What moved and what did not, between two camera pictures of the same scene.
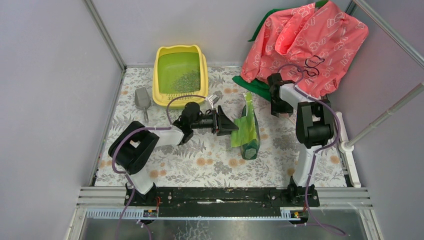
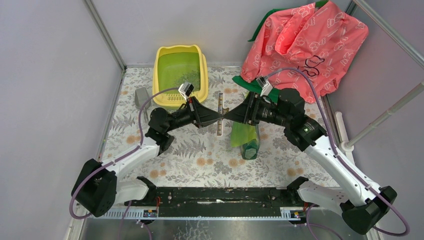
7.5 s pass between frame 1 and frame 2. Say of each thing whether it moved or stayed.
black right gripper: moved
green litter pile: stayed
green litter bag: stayed
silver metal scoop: stayed
